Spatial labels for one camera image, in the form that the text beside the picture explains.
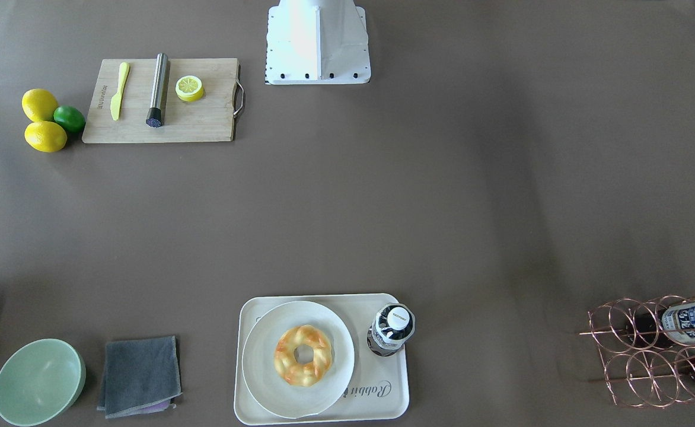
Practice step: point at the lemon half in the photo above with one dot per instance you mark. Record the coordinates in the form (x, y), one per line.
(189, 88)

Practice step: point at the grey folded cloth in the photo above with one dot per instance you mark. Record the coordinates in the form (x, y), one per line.
(140, 377)

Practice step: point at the yellow lemon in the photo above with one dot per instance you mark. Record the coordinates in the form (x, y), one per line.
(46, 136)
(39, 105)

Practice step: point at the copper wire bottle rack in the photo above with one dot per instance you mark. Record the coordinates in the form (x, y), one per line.
(641, 365)

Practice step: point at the lower yellow lemon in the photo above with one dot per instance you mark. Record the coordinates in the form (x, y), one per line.
(46, 136)

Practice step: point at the green lime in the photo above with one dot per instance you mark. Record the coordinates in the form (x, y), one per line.
(70, 118)

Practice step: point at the dark tea bottle on tray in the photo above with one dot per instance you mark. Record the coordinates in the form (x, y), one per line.
(393, 325)

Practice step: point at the wooden cutting board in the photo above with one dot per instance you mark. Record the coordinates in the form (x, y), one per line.
(210, 119)

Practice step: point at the cream rabbit tray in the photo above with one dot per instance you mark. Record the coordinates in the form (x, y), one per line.
(378, 388)

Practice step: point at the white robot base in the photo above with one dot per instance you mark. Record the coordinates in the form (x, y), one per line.
(317, 43)

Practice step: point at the steel muddler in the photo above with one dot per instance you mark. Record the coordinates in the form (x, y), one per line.
(156, 116)

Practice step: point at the upper yellow lemon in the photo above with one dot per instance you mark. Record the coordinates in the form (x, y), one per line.
(39, 105)

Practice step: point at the braided donut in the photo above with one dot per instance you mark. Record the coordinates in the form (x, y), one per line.
(303, 356)

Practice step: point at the yellow plastic knife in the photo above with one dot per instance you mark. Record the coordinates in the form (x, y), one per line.
(116, 100)

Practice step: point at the dark tea bottle in rack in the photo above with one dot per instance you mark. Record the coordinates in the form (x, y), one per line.
(664, 328)

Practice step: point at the white plate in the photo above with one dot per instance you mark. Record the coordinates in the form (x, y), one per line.
(266, 386)

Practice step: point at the green bowl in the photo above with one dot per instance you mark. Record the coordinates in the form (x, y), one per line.
(40, 381)

